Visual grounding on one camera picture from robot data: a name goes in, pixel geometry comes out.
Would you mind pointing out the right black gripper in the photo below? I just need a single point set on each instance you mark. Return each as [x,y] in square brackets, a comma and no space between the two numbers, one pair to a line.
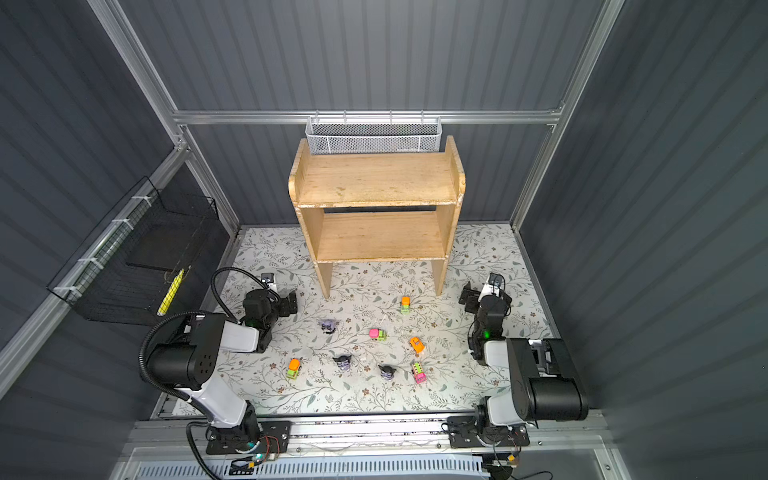
[472,296]

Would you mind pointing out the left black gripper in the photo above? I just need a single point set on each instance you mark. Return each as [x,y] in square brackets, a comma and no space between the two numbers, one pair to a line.
[281,304]

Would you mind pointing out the black purple toy figure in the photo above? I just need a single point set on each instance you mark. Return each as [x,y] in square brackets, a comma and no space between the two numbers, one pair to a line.
[343,362]
[387,372]

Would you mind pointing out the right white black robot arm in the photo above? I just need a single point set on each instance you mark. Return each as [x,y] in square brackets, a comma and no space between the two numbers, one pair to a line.
[543,382]

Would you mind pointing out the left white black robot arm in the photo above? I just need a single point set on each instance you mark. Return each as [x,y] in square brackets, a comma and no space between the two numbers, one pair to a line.
[179,357]

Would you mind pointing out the wooden two-tier shelf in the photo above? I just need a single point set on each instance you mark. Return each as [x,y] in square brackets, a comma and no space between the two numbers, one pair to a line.
[384,207]

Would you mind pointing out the orange green toy car near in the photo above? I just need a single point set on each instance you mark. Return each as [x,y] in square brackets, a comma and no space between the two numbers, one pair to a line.
[293,369]

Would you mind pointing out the light purple toy figure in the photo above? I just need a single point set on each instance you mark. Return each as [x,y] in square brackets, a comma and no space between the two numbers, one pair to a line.
[328,326]

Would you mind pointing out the orange green toy truck far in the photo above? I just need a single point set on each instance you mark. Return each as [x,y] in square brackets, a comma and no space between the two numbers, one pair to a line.
[405,306]

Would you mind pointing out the pink green toy bus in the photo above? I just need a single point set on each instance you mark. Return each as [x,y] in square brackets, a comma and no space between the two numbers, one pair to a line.
[418,372]

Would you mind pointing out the yellow green marker strip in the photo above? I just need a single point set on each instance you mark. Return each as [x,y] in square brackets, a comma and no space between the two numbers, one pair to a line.
[167,300]

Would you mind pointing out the floral patterned table mat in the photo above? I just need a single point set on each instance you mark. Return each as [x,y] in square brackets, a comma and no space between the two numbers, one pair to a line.
[365,296]

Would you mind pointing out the pink green toy car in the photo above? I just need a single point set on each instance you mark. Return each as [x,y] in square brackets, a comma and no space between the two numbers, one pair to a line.
[377,334]

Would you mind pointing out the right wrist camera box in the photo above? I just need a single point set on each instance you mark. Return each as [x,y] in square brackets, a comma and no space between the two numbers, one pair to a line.
[494,285]

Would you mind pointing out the black wire wall basket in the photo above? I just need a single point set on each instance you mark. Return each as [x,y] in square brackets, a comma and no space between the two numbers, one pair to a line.
[126,271]

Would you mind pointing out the white ventilated cable duct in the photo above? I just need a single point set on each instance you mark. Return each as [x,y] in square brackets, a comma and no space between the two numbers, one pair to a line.
[353,467]

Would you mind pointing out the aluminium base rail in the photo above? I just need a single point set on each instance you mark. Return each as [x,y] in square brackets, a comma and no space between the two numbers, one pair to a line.
[426,433]

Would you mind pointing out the white wire mesh basket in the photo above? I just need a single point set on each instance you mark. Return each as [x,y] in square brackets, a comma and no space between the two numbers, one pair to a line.
[373,138]

